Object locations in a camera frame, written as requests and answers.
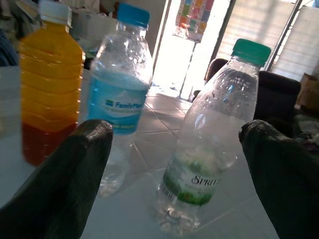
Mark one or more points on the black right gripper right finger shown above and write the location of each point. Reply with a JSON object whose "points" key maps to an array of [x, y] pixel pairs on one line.
{"points": [[286, 179]]}

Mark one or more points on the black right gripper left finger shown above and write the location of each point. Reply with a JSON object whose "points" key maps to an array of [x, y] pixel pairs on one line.
{"points": [[62, 179]]}

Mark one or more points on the dark armchair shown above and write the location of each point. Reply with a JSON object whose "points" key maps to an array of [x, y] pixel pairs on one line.
{"points": [[276, 94]]}

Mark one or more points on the clear bottle green cap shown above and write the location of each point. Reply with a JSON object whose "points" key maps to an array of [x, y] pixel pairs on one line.
{"points": [[211, 137]]}

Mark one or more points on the brown cardboard box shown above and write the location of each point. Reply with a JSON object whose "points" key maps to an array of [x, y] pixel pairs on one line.
{"points": [[309, 92]]}

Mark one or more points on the water bottle blue cap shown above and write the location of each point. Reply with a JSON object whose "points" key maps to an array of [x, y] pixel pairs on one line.
{"points": [[119, 99]]}

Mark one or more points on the orange juice bottle white cap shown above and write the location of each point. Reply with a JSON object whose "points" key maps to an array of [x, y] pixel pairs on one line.
{"points": [[49, 74]]}

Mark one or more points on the dark blue cloth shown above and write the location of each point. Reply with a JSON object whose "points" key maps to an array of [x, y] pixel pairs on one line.
{"points": [[7, 49]]}

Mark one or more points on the white plastic container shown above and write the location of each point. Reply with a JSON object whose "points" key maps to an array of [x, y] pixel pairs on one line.
{"points": [[97, 27]]}

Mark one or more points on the colourful checkered hanging cloth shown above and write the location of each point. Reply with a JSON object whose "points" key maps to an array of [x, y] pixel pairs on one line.
{"points": [[194, 17]]}

